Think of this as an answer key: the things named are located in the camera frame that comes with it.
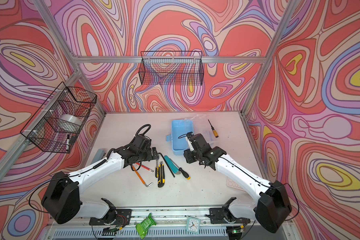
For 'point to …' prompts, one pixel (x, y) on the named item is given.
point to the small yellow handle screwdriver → (214, 131)
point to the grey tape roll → (67, 121)
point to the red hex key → (144, 167)
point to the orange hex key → (151, 183)
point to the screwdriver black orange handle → (183, 173)
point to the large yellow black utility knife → (161, 175)
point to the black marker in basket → (68, 144)
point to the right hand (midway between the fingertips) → (190, 156)
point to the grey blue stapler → (98, 156)
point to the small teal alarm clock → (193, 225)
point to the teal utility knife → (172, 165)
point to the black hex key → (169, 167)
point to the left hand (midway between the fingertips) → (153, 153)
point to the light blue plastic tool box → (201, 124)
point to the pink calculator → (231, 183)
